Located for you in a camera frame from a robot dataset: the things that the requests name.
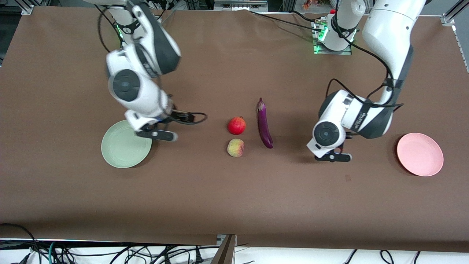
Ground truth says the short black table cable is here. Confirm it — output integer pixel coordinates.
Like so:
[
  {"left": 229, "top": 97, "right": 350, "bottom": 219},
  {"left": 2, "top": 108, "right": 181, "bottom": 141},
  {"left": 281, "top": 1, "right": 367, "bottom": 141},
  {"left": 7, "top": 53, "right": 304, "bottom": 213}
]
[{"left": 291, "top": 10, "right": 321, "bottom": 22}]

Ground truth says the long black table cable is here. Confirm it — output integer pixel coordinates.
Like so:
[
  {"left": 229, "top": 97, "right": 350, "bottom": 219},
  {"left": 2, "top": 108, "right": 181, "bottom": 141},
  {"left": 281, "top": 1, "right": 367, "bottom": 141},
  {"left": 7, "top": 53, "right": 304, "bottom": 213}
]
[{"left": 250, "top": 11, "right": 319, "bottom": 30}]

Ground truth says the pale green round plate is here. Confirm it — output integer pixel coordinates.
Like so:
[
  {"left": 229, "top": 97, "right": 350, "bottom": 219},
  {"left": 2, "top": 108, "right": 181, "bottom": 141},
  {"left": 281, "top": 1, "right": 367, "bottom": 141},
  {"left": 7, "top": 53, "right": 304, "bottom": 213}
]
[{"left": 101, "top": 120, "right": 152, "bottom": 169}]

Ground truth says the purple eggplant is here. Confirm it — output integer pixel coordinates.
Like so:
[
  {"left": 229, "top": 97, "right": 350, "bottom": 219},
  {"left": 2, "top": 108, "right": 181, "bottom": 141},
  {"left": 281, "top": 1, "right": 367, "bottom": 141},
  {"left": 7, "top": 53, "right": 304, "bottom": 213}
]
[{"left": 256, "top": 97, "right": 274, "bottom": 149}]

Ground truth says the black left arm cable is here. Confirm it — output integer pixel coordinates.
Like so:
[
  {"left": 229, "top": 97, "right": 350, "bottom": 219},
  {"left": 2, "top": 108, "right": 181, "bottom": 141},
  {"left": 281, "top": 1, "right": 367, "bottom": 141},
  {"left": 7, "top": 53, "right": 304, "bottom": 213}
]
[{"left": 325, "top": 15, "right": 404, "bottom": 109}]

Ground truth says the brown table cover sheet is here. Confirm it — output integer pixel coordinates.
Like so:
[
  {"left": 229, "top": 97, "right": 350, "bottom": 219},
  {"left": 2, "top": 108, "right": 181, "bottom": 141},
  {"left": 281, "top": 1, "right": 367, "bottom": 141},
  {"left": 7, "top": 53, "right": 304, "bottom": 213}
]
[{"left": 0, "top": 5, "right": 469, "bottom": 253}]

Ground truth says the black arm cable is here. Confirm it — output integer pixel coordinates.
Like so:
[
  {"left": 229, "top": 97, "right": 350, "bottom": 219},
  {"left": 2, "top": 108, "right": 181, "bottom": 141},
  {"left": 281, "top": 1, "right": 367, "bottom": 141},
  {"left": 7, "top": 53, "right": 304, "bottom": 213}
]
[
  {"left": 97, "top": 5, "right": 208, "bottom": 126},
  {"left": 325, "top": 15, "right": 404, "bottom": 109}
]

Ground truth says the pink round plate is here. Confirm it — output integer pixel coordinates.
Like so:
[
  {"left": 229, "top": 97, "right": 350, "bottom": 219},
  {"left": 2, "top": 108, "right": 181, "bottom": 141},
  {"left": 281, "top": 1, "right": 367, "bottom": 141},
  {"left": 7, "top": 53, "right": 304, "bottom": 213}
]
[{"left": 396, "top": 132, "right": 444, "bottom": 177}]

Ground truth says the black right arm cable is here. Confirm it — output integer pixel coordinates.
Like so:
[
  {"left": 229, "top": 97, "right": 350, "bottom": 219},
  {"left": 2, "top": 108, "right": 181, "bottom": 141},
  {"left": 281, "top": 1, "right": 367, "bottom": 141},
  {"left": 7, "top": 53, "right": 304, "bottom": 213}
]
[{"left": 97, "top": 5, "right": 208, "bottom": 126}]

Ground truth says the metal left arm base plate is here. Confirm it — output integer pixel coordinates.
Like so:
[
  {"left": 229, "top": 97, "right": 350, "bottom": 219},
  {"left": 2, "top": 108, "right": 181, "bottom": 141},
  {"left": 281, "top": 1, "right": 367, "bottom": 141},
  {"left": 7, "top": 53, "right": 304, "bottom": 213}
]
[{"left": 312, "top": 20, "right": 353, "bottom": 55}]

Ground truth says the red apple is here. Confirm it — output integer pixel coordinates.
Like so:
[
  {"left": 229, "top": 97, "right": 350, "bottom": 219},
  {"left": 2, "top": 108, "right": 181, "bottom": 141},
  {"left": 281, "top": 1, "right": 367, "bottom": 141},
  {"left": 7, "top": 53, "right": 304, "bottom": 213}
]
[{"left": 227, "top": 116, "right": 246, "bottom": 135}]

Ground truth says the brown wooden board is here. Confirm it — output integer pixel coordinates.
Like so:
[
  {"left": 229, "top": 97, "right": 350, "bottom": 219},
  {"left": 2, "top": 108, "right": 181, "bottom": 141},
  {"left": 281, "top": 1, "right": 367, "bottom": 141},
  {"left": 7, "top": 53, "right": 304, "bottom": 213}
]
[{"left": 211, "top": 235, "right": 237, "bottom": 264}]

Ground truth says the grey background device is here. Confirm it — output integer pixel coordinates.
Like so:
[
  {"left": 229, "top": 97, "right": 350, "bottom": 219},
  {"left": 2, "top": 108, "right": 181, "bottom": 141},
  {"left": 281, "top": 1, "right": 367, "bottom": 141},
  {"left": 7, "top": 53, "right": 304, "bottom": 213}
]
[{"left": 214, "top": 0, "right": 269, "bottom": 11}]

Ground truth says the yellow-pink peach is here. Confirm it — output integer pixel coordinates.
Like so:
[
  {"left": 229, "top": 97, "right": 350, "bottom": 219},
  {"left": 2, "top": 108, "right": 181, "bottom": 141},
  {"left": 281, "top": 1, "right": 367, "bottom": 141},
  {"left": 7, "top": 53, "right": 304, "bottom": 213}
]
[{"left": 227, "top": 139, "right": 245, "bottom": 158}]

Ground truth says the thick black looped cable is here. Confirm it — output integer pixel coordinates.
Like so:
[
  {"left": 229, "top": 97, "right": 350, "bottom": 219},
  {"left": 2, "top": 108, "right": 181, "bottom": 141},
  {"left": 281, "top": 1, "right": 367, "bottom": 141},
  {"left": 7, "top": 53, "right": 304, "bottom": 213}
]
[{"left": 0, "top": 223, "right": 43, "bottom": 264}]

